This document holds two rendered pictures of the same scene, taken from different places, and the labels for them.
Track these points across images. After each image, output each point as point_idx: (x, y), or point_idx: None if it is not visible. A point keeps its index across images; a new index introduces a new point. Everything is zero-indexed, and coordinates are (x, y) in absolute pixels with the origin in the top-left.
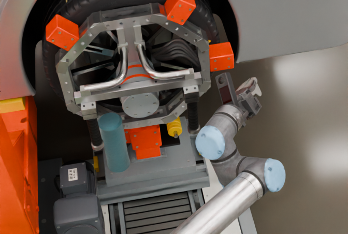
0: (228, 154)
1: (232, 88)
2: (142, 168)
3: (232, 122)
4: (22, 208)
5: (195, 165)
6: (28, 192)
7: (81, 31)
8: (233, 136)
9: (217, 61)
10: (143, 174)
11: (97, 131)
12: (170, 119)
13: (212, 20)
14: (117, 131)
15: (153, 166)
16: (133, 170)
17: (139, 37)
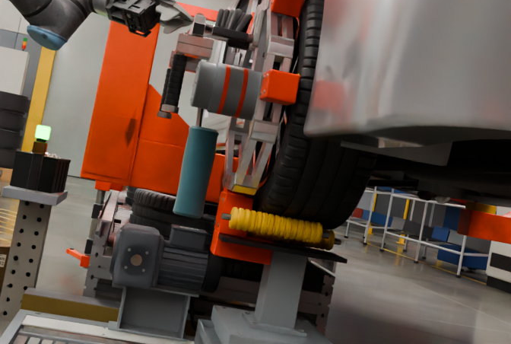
0: None
1: None
2: (230, 316)
3: None
4: (93, 106)
5: (230, 334)
6: (124, 132)
7: None
8: None
9: (264, 80)
10: (219, 316)
11: (165, 87)
12: (233, 182)
13: (310, 41)
14: (191, 134)
15: (232, 320)
16: (228, 314)
17: (258, 26)
